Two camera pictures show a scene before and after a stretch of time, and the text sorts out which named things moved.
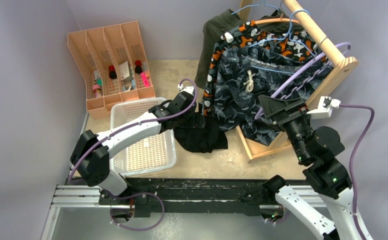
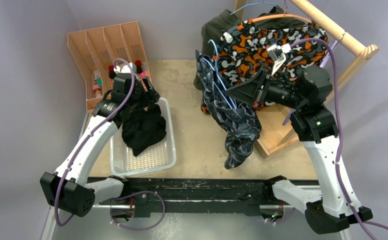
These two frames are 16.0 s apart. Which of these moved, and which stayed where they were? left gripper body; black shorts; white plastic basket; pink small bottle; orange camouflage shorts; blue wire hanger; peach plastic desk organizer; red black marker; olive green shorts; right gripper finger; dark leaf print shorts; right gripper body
Moved: olive green shorts; dark leaf print shorts; right gripper body; right gripper finger; black shorts; blue wire hanger; left gripper body
Stayed: pink small bottle; orange camouflage shorts; red black marker; peach plastic desk organizer; white plastic basket
